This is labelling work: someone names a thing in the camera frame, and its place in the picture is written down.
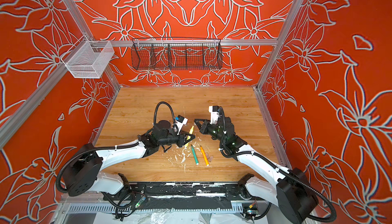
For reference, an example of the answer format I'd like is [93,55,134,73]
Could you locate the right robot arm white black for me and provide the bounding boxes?
[194,118,319,224]

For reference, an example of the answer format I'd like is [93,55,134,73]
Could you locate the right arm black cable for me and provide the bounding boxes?
[218,106,337,223]

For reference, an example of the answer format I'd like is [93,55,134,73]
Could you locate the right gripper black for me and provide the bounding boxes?
[193,119,228,145]

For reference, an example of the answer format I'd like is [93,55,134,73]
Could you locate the grey slotted cable duct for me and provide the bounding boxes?
[64,203,244,214]

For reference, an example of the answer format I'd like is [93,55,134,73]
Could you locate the green marker pen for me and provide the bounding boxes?
[191,145,199,165]

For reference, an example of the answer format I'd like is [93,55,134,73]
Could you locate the orange marker pen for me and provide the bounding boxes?
[200,146,210,166]

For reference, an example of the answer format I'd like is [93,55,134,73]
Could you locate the black wire basket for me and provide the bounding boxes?
[131,38,223,71]

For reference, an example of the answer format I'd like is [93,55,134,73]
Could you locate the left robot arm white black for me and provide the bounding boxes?
[55,120,196,196]

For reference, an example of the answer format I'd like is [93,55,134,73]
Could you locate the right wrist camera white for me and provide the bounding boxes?
[208,105,220,124]

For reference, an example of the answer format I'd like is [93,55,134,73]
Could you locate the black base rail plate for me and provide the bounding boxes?
[104,182,260,201]

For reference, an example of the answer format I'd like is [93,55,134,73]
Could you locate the clear pen cap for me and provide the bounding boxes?
[206,153,213,162]

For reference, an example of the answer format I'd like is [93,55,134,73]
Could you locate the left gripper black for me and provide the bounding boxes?
[159,129,196,147]

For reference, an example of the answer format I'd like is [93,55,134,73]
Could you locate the yellow marker pen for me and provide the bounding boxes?
[184,126,194,148]

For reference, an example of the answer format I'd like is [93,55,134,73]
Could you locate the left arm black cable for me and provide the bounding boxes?
[56,101,176,194]

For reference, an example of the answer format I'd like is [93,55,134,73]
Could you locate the clear plastic bin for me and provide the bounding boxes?
[61,41,114,79]

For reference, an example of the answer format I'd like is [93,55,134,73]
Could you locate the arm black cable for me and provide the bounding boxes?
[218,106,337,223]
[56,101,176,194]

